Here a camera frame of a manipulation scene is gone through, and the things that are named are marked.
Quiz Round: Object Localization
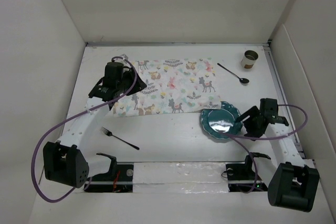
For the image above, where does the teal ceramic plate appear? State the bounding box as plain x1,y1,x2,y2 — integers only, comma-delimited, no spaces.
200,101,243,140

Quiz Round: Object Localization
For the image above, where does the black metal spoon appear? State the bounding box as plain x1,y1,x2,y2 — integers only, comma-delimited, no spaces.
217,63,250,85

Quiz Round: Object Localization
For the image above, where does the floral animal print napkin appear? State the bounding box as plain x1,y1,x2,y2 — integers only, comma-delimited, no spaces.
112,58,221,117

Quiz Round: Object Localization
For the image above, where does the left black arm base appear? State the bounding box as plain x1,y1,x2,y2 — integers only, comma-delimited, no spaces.
83,153,134,193

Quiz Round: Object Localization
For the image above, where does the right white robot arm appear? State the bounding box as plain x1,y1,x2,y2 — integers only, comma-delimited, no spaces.
236,98,320,212

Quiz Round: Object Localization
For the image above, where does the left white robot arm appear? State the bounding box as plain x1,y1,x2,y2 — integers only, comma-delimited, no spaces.
43,55,146,188

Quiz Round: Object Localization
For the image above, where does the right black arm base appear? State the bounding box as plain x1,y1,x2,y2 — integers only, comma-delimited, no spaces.
221,154,268,193

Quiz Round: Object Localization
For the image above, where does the black metal fork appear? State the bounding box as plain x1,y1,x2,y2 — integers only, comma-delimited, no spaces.
100,127,140,151

